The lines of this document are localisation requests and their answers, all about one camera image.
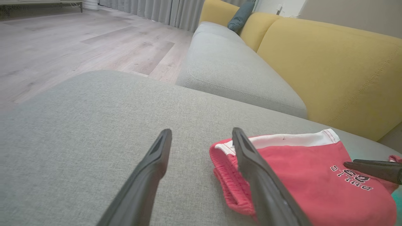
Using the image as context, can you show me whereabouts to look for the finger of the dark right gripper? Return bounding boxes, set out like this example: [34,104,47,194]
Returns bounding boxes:
[353,159,402,170]
[344,162,402,185]

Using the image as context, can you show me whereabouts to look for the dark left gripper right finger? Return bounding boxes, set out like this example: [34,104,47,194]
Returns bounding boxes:
[231,127,312,226]

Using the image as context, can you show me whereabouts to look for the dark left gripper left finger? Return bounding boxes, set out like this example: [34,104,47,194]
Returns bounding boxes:
[95,128,173,226]

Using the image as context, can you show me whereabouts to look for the red shorts with white stripe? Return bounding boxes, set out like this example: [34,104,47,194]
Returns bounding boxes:
[209,128,402,226]

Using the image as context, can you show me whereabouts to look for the large grey sofa seat cushion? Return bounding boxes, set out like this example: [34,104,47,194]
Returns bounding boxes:
[0,69,402,226]

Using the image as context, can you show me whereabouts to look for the yellow sofa back cushion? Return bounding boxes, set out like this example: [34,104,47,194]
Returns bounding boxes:
[238,12,284,53]
[257,17,402,142]
[199,0,240,28]

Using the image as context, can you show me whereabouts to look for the narrow grey sofa seat cushion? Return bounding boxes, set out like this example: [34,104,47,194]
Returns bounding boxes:
[175,21,308,120]

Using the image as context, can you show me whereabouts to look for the grey curtain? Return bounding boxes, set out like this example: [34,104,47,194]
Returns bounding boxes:
[99,0,205,32]

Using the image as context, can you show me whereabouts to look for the teal throw pillow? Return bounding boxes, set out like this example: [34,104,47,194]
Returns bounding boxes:
[227,0,257,32]

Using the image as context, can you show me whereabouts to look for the white round floor object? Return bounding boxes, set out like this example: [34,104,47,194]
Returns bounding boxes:
[82,0,100,12]

